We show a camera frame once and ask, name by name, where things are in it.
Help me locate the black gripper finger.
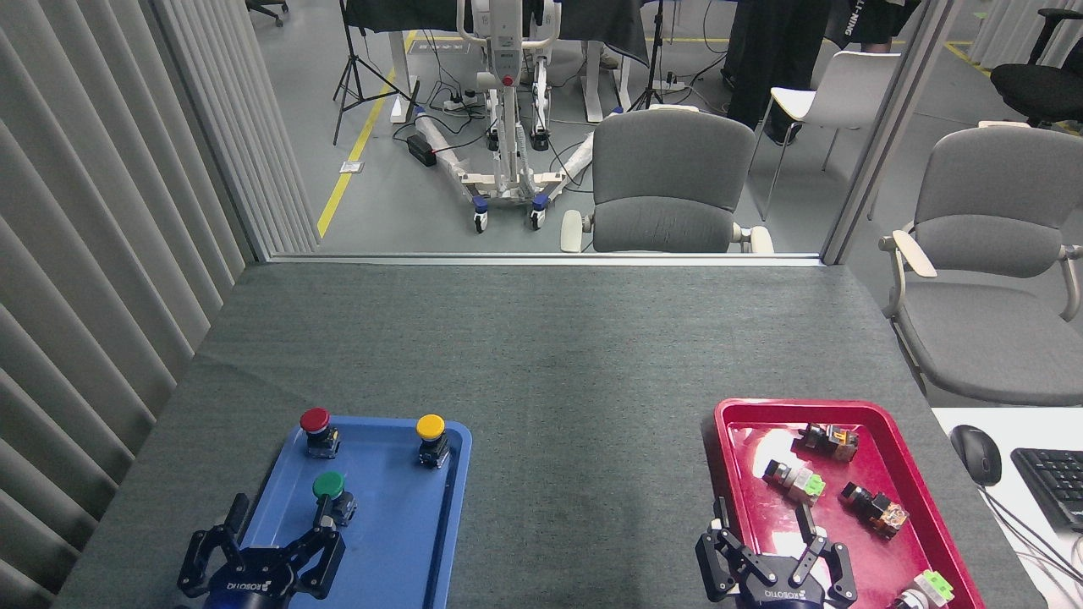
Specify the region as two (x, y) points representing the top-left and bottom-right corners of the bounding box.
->
(288, 497), (346, 600)
(783, 505), (857, 606)
(178, 494), (250, 595)
(695, 497), (762, 603)

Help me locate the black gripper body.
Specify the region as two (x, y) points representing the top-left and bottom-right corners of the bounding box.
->
(203, 548), (297, 609)
(738, 557), (826, 609)

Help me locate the green push button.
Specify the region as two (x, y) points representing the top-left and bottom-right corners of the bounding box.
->
(312, 471), (358, 527)

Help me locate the red push button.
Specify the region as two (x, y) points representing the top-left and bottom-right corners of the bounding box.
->
(300, 407), (342, 459)

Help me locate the yellow push button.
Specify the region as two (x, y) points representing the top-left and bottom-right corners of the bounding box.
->
(415, 414), (452, 469)

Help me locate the red plastic tray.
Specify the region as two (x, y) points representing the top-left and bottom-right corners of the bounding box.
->
(713, 398), (987, 609)

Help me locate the blue plastic tray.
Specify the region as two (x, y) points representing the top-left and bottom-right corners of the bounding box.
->
(239, 416), (473, 609)

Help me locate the black computer mouse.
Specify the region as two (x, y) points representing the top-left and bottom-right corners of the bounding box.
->
(949, 425), (1003, 487)

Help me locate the white desk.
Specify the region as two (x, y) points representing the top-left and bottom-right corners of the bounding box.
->
(931, 408), (1083, 609)

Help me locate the black keyboard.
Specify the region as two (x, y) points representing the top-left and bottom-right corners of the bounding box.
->
(1011, 447), (1083, 532)

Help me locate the grey chair with cream armrests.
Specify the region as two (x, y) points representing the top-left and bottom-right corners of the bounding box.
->
(878, 125), (1083, 407)
(560, 108), (775, 255)

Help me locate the black tripod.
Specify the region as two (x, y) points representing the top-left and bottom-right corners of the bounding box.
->
(628, 0), (678, 111)
(333, 0), (420, 146)

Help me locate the white plastic chair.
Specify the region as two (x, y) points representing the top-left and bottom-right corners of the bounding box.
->
(749, 51), (902, 222)

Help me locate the black office chair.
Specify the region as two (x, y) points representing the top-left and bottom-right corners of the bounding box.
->
(990, 8), (1083, 128)

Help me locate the white stand on wheels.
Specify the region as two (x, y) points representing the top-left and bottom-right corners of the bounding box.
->
(415, 0), (597, 233)

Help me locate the black switch with orange cap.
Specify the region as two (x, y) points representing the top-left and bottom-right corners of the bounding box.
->
(839, 482), (910, 539)
(793, 423), (860, 463)

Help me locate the grey switch with green cap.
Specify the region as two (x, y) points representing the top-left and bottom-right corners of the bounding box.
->
(763, 459), (827, 507)

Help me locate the white switch with green cap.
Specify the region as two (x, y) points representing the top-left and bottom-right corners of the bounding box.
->
(888, 569), (955, 609)

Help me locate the black mouse cable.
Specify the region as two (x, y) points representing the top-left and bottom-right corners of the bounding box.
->
(981, 486), (1083, 584)

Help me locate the silver table rail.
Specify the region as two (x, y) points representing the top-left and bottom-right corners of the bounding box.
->
(269, 252), (826, 268)

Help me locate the silver post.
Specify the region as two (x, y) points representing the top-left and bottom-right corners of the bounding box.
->
(821, 0), (965, 266)

